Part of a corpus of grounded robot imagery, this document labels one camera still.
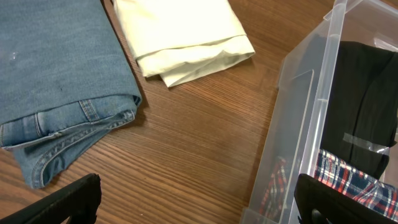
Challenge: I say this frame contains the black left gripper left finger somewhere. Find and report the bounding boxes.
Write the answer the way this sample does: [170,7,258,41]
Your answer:
[1,173,102,224]

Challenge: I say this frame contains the clear plastic container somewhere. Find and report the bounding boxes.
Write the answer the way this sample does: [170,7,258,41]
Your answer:
[241,0,397,224]

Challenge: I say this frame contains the plaid checkered shorts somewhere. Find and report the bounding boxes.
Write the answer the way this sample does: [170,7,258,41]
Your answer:
[259,148,398,222]

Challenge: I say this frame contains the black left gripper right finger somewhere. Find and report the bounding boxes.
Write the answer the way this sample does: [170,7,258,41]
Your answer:
[294,174,395,224]

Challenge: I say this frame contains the black garment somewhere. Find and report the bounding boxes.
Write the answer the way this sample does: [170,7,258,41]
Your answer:
[320,41,397,179]

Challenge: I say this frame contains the folded cream cloth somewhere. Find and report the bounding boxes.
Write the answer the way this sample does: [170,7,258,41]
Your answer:
[113,0,255,87]

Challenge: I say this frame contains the folded blue jeans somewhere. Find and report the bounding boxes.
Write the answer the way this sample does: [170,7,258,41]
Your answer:
[1,0,142,189]

